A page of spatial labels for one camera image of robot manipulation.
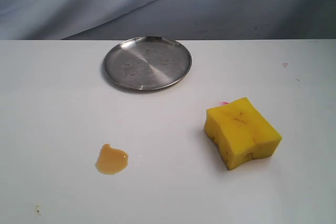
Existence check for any yellow sponge block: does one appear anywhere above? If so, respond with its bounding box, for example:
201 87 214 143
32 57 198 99
204 98 282 170

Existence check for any orange liquid spill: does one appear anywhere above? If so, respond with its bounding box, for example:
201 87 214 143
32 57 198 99
96 144 129 175

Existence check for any round steel plate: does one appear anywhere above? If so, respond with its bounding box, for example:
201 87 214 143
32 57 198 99
102 36 192 91

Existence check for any grey fabric backdrop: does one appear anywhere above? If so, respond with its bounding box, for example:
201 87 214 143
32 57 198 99
1 0 335 40

